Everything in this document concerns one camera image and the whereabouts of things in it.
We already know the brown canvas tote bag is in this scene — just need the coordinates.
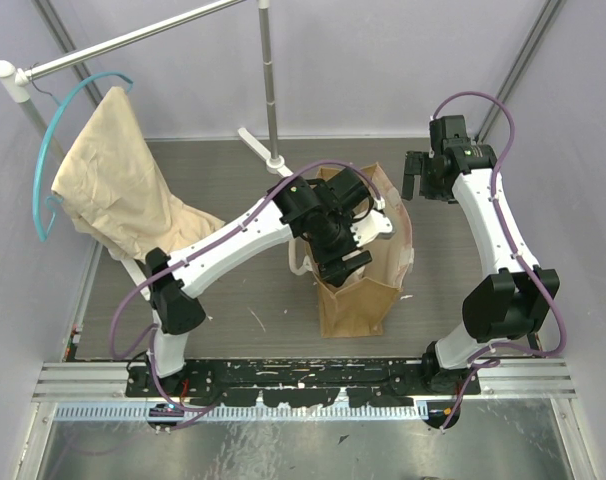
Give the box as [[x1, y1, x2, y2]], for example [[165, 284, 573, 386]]
[[311, 163, 414, 338]]

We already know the beige bottle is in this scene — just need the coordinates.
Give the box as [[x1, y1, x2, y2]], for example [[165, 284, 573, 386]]
[[342, 268, 365, 288]]

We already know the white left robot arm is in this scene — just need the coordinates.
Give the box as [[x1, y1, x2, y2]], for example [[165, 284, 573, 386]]
[[145, 167, 394, 396]]

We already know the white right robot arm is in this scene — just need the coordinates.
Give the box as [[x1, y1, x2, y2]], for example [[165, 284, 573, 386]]
[[402, 115, 560, 394]]

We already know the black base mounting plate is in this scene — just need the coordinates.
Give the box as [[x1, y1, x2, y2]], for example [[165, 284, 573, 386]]
[[124, 355, 482, 409]]

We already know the beige cloth garment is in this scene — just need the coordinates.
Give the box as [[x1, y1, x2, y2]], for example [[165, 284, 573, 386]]
[[51, 87, 225, 262]]

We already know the teal clothes hanger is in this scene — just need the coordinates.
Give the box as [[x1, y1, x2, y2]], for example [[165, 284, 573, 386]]
[[34, 72, 135, 244]]

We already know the metal clothes rack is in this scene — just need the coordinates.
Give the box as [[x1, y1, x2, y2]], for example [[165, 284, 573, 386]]
[[0, 0, 304, 301]]

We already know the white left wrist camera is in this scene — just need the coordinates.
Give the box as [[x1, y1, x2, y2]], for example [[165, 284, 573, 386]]
[[351, 210, 395, 248]]

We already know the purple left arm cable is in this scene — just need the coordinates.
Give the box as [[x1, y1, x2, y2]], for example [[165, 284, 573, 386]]
[[110, 159, 387, 432]]

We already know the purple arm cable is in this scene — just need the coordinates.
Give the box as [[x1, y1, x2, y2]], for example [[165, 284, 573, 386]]
[[430, 91, 570, 431], [110, 159, 387, 432]]

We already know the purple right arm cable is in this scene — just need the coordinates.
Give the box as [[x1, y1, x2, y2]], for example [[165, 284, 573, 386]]
[[430, 91, 570, 431]]

